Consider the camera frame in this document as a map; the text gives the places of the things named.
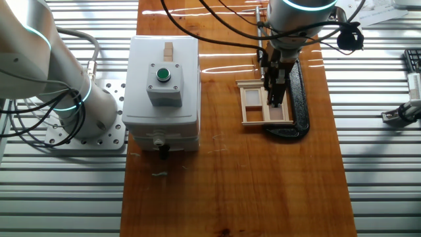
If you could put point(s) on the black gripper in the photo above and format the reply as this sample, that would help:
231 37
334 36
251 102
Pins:
278 69

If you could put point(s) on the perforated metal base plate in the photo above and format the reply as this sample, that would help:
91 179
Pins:
112 138

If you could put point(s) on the small silver bracket camera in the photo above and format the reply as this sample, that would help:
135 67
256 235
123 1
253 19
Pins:
403 113

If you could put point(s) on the miniature wooden window frame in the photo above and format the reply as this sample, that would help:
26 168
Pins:
266 122

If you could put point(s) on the white plastic enclosure box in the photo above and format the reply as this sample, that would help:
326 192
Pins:
164 115

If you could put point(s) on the grey push button housing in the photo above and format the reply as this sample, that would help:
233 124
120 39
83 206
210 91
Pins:
164 93

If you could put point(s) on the black computer keyboard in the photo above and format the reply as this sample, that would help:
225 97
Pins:
413 59

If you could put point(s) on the small wooden sliding sash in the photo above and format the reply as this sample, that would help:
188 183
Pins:
254 97

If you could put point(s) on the green round push button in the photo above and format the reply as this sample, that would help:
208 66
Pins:
163 74

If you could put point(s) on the ribbed silver depth camera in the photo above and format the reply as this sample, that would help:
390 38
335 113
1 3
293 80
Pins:
415 86

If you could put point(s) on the black metal C-clamp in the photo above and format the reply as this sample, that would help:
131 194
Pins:
301 108

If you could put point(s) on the small wooden block strip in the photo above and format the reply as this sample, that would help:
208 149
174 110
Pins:
168 52

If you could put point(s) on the white paper sheets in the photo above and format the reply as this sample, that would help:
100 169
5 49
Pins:
381 14

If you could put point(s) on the orange wooden board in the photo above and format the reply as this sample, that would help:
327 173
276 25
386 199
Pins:
237 184

